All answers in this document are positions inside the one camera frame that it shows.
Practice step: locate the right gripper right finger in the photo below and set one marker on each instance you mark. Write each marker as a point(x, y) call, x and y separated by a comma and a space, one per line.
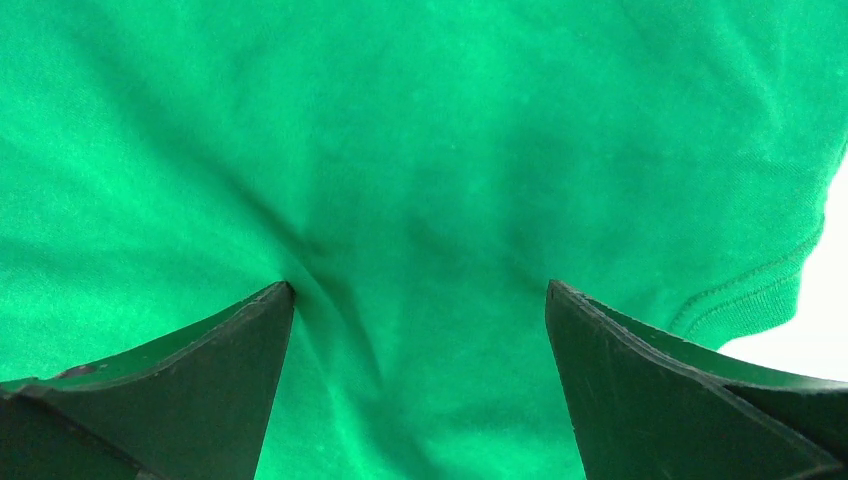
point(647, 404)

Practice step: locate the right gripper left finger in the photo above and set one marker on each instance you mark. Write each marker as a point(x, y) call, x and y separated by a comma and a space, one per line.
point(192, 404)

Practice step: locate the green t-shirt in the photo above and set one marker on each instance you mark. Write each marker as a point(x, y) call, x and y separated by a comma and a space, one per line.
point(418, 171)

